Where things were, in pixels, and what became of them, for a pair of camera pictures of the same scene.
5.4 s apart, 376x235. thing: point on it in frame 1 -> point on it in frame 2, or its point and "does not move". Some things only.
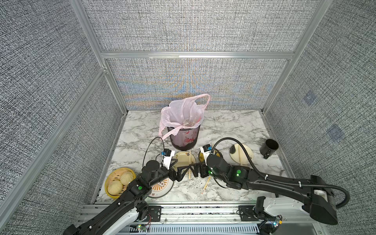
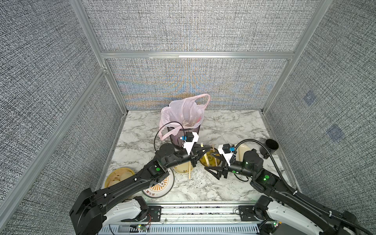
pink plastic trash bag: x=186 y=113 does not move
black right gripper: x=203 y=167 -> x=221 y=171
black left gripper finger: x=179 y=169 -> x=203 y=149
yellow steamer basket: x=117 y=180 does not move
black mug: x=268 y=148 does not move
